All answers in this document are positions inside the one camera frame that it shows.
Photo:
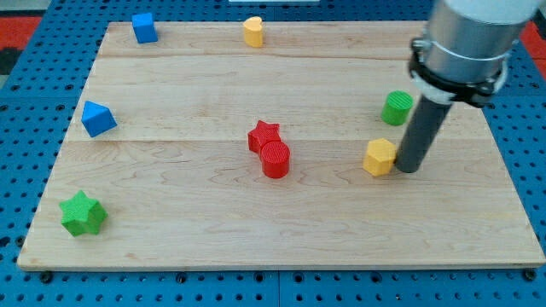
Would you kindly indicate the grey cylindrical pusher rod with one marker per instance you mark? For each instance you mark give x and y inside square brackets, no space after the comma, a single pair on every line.
[420,133]

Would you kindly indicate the yellow hexagon block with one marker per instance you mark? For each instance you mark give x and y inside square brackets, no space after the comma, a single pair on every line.
[379,157]

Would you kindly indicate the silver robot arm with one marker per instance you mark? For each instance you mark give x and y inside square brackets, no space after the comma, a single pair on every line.
[461,56]

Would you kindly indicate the red star block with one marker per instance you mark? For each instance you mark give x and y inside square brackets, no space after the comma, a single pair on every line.
[262,134]

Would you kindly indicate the green star block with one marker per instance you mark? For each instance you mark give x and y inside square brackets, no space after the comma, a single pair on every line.
[82,215]

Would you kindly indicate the green cylinder block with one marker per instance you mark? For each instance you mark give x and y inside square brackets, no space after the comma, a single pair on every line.
[397,107]

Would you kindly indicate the red cylinder block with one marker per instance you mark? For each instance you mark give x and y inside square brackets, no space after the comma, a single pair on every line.
[275,159]

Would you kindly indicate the yellow heart block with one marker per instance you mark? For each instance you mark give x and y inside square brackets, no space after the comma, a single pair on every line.
[253,32]

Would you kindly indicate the wooden board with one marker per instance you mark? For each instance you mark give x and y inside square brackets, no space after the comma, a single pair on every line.
[183,191]

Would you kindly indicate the blue cube block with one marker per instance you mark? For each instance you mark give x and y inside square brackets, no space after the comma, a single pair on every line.
[143,27]

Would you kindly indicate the blue triangular prism block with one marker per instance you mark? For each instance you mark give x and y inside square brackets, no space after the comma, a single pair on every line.
[97,118]

